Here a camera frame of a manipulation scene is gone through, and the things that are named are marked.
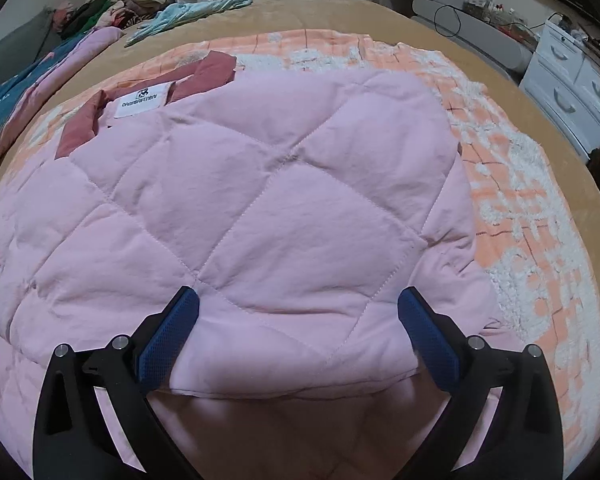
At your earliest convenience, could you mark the bed with tan sheet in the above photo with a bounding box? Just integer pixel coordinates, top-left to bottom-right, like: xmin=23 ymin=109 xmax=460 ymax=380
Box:
xmin=0 ymin=0 xmax=600 ymax=411

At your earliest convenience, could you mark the light blue garment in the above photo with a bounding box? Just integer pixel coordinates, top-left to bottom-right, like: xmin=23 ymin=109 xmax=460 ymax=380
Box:
xmin=124 ymin=0 xmax=253 ymax=48

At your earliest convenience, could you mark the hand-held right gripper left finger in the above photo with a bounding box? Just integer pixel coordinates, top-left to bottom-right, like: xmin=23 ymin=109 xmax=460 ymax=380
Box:
xmin=32 ymin=286 xmax=201 ymax=480

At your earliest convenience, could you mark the grey pillow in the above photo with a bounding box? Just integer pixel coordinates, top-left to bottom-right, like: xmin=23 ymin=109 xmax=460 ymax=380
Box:
xmin=0 ymin=5 xmax=61 ymax=96

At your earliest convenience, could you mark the black cable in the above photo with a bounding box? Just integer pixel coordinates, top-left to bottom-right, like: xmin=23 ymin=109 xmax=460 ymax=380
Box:
xmin=434 ymin=4 xmax=463 ymax=38

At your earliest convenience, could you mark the blue floral quilt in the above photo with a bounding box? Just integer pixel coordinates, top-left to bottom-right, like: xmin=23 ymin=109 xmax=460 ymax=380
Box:
xmin=0 ymin=27 xmax=126 ymax=196

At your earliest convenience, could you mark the pile of mixed clothes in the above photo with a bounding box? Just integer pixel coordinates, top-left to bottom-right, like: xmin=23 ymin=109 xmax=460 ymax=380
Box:
xmin=52 ymin=0 xmax=181 ymax=36

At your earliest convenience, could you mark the grey desk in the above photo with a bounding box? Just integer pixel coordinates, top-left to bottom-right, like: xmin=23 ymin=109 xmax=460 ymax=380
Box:
xmin=380 ymin=0 xmax=541 ymax=83

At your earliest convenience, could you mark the white drawer cabinet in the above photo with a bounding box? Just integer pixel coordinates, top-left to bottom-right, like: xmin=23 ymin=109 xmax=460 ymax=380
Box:
xmin=520 ymin=12 xmax=600 ymax=161

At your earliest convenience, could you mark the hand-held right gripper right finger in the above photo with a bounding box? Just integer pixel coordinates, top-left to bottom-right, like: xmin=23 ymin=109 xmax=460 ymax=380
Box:
xmin=397 ymin=286 xmax=566 ymax=480

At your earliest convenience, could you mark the pink quilted jacket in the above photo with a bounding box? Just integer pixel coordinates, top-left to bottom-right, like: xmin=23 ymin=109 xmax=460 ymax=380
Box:
xmin=0 ymin=52 xmax=526 ymax=480

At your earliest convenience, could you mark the orange checked fleece blanket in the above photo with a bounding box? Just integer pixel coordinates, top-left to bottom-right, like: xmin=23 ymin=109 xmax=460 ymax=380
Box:
xmin=10 ymin=30 xmax=600 ymax=461

